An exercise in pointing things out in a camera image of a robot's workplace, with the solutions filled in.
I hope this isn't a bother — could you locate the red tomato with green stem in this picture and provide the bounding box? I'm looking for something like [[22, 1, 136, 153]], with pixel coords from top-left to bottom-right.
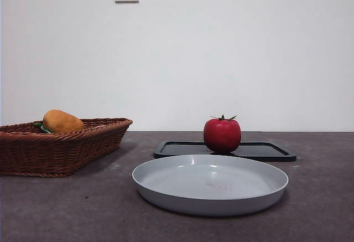
[[203, 114, 242, 154]]

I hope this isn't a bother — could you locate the grey round plate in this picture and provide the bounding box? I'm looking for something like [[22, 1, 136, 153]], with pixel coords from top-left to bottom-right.
[[131, 154, 289, 217]]

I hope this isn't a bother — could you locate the black rectangular tray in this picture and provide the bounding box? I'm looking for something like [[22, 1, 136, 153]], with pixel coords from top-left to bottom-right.
[[153, 140, 297, 162]]

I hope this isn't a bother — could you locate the yellow-brown potato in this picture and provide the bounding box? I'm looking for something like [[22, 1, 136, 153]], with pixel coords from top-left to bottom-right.
[[42, 109, 85, 134]]

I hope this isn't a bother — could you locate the brown wicker basket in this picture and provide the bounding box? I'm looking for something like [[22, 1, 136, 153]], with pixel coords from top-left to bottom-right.
[[0, 117, 133, 178]]

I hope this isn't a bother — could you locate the green chili pepper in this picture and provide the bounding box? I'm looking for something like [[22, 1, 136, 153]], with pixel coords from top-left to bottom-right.
[[33, 122, 53, 135]]

